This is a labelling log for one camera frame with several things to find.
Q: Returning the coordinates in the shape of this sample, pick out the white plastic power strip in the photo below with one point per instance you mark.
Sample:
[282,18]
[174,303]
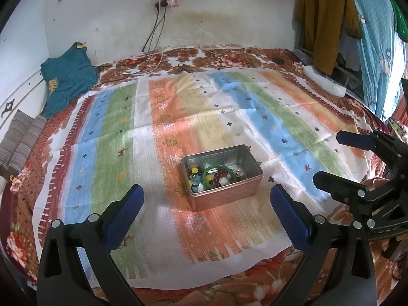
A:
[323,81]

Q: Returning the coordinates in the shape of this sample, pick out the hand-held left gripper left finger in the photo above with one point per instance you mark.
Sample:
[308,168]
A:
[126,216]

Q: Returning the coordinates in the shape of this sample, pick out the teal shirt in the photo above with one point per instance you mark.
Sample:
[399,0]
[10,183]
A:
[68,76]

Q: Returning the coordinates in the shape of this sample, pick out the green jade bangle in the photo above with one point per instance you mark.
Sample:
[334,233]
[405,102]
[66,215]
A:
[220,166]

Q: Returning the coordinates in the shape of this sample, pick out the green hanging cloth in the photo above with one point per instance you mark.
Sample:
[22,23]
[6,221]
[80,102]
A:
[401,19]

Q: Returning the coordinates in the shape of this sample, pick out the blue patterned hanging cloth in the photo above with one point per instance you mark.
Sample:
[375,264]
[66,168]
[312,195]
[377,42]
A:
[376,38]

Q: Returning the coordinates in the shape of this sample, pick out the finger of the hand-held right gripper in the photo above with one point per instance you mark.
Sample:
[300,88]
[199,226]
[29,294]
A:
[334,186]
[350,138]

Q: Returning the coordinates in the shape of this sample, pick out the mustard hanging garment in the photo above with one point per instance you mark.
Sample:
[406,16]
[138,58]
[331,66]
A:
[322,16]

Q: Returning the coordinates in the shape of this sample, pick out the rectangular metal tin box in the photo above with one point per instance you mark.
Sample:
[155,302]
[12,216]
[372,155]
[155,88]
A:
[223,197]

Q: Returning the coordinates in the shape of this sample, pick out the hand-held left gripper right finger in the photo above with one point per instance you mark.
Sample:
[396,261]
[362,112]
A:
[291,220]

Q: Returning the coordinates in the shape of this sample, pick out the small black round object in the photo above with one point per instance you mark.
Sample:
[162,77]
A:
[277,60]

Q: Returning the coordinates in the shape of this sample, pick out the white bed headboard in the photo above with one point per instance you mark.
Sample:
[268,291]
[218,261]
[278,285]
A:
[19,98]

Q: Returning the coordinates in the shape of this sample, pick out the grey striped cushion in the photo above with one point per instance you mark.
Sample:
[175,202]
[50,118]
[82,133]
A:
[22,140]

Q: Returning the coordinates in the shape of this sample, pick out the striped pastel printed cloth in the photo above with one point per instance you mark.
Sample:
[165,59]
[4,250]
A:
[143,127]

